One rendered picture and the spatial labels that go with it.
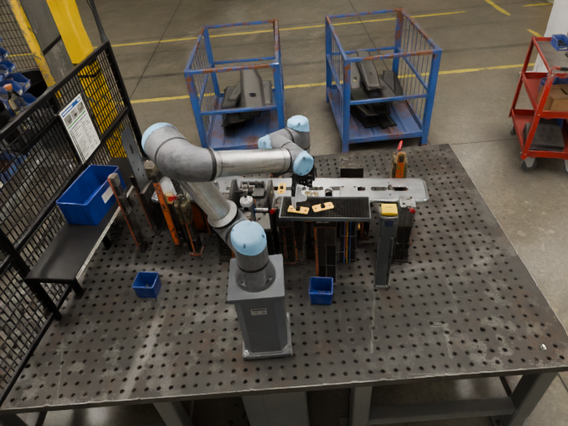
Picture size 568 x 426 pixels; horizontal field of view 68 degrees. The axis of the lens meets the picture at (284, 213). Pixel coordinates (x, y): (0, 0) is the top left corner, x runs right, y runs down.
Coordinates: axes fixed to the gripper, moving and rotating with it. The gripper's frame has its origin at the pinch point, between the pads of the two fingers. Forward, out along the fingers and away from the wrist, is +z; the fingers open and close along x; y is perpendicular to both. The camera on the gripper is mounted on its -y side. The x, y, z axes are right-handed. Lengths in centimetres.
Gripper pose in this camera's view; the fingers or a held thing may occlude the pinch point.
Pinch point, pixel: (297, 197)
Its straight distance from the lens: 171.6
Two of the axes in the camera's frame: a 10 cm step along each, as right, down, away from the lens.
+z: 0.8, 7.5, 6.6
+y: 9.5, 1.4, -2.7
